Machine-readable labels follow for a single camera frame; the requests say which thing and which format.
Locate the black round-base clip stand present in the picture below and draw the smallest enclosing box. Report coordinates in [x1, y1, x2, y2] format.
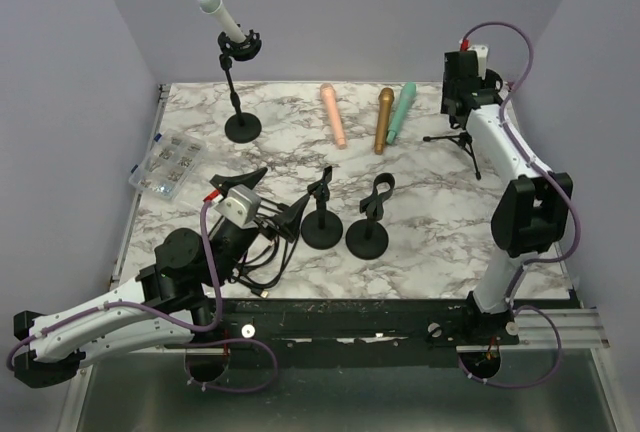
[301, 166, 343, 250]

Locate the black tripod shock-mount stand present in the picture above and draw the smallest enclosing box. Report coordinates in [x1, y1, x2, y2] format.
[422, 67, 504, 181]

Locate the green microphone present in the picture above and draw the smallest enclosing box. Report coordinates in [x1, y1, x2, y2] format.
[386, 82, 417, 145]

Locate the gold microphone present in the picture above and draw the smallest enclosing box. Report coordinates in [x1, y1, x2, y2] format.
[373, 87, 395, 155]

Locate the black round-base clamp stand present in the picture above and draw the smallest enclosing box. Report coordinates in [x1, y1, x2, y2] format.
[345, 173, 395, 260]

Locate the pink microphone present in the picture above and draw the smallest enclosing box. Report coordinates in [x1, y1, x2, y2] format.
[320, 83, 347, 150]

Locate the white microphone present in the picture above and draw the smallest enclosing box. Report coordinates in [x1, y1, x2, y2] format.
[197, 0, 246, 44]

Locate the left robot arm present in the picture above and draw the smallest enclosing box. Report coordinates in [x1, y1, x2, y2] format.
[6, 168, 310, 389]

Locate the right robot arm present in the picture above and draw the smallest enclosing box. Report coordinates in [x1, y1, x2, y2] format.
[441, 46, 573, 344]

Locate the clear plastic screw box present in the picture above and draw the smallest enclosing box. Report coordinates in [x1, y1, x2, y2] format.
[128, 129, 207, 201]

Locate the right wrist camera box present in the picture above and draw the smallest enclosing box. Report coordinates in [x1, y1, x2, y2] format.
[460, 39, 489, 78]

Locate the black round-base shock-mount stand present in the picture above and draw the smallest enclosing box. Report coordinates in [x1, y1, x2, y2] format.
[217, 29, 262, 144]

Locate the black coiled usb cable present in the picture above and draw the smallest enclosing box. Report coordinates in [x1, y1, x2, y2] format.
[229, 201, 304, 298]

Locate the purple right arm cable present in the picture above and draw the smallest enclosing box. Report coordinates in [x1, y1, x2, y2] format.
[460, 21, 584, 388]

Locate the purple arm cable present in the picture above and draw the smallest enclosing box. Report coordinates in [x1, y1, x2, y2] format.
[5, 199, 280, 392]
[460, 21, 584, 388]

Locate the black front mounting rail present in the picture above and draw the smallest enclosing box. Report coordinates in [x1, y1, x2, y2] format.
[185, 298, 525, 375]

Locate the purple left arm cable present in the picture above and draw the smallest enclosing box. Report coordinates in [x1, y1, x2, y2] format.
[5, 199, 280, 392]

